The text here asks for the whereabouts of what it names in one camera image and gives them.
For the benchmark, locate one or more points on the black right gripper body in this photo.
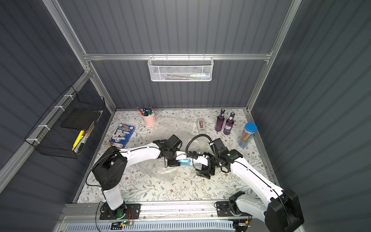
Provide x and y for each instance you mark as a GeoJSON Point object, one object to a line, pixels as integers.
{"type": "Point", "coordinates": [211, 165]}

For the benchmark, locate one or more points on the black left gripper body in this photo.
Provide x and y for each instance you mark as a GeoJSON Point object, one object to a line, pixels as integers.
{"type": "Point", "coordinates": [172, 159]}

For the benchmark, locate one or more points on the blue glass bottle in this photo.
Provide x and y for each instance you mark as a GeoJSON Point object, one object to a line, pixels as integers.
{"type": "Point", "coordinates": [187, 161]}

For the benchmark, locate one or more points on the clear tape dispenser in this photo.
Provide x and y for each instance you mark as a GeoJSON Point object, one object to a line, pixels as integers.
{"type": "Point", "coordinates": [200, 126]}

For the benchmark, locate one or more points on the clear bubble wrap sheet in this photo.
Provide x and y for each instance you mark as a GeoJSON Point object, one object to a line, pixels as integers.
{"type": "Point", "coordinates": [171, 133]}

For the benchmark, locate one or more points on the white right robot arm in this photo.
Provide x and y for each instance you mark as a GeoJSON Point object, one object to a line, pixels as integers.
{"type": "Point", "coordinates": [279, 209]}

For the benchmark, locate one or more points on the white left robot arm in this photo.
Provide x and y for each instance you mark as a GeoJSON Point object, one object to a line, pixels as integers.
{"type": "Point", "coordinates": [109, 169]}

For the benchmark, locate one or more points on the purple bottle left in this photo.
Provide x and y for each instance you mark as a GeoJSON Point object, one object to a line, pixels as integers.
{"type": "Point", "coordinates": [220, 120]}

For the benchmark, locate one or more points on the purple bottle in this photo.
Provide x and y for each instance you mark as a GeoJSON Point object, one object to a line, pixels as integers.
{"type": "Point", "coordinates": [220, 120]}
{"type": "Point", "coordinates": [229, 124]}

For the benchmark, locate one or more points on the pink pen holder cup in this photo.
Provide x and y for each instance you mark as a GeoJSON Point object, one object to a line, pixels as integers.
{"type": "Point", "coordinates": [150, 120]}

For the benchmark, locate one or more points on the purple bottle right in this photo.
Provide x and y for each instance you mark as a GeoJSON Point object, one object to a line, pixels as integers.
{"type": "Point", "coordinates": [229, 124]}

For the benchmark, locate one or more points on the blue-lidded pencil tube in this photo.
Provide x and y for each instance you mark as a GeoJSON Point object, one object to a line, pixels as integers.
{"type": "Point", "coordinates": [247, 134]}

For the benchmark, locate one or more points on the blue children's book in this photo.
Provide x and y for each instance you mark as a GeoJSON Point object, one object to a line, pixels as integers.
{"type": "Point", "coordinates": [121, 136]}

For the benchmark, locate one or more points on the yellow highlighter marker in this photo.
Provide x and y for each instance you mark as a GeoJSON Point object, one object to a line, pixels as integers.
{"type": "Point", "coordinates": [78, 139]}

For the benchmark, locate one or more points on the black notebook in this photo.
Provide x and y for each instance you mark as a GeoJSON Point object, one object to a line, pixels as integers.
{"type": "Point", "coordinates": [80, 119]}

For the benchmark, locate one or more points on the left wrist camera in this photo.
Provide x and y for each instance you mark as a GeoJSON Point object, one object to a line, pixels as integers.
{"type": "Point", "coordinates": [180, 155]}

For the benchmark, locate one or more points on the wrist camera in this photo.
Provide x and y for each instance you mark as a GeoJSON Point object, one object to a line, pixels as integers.
{"type": "Point", "coordinates": [201, 160]}
{"type": "Point", "coordinates": [180, 155]}

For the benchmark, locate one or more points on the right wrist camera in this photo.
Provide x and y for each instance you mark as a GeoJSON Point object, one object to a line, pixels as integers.
{"type": "Point", "coordinates": [201, 160]}

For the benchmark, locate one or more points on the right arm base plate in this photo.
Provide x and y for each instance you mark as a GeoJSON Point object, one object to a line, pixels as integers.
{"type": "Point", "coordinates": [223, 210]}

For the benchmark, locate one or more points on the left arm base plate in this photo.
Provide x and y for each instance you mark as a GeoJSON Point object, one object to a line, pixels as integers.
{"type": "Point", "coordinates": [124, 212]}

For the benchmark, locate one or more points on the white wire mesh basket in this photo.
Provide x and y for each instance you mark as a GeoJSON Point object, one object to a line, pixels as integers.
{"type": "Point", "coordinates": [180, 69]}

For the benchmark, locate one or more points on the black wire wall basket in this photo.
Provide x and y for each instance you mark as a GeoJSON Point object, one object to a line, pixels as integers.
{"type": "Point", "coordinates": [66, 128]}

